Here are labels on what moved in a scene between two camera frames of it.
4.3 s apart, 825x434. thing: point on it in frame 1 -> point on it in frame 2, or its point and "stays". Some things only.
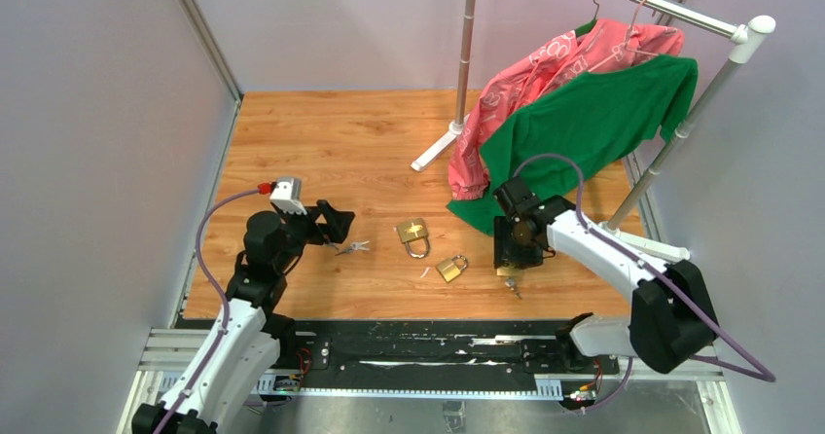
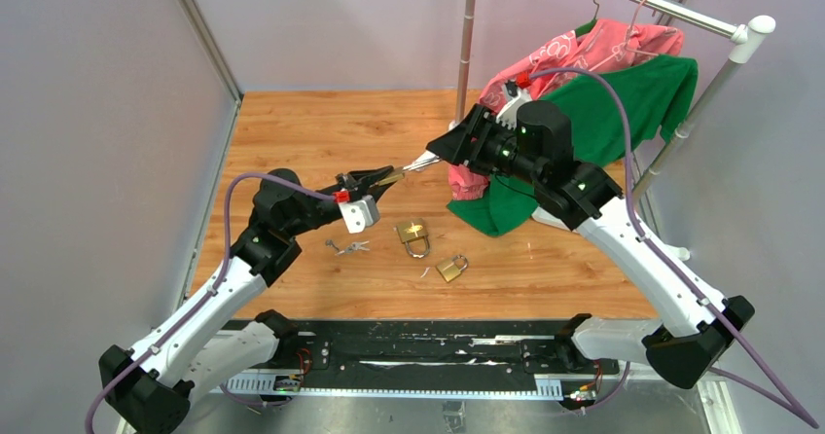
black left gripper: [338, 223] -> [361, 187]
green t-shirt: [591, 119] stays
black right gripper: [504, 251] -> [456, 145]
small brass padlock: [412, 231] stays
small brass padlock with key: [511, 272] -> [424, 159]
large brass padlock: [449, 270] stays
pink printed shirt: [602, 45] stays
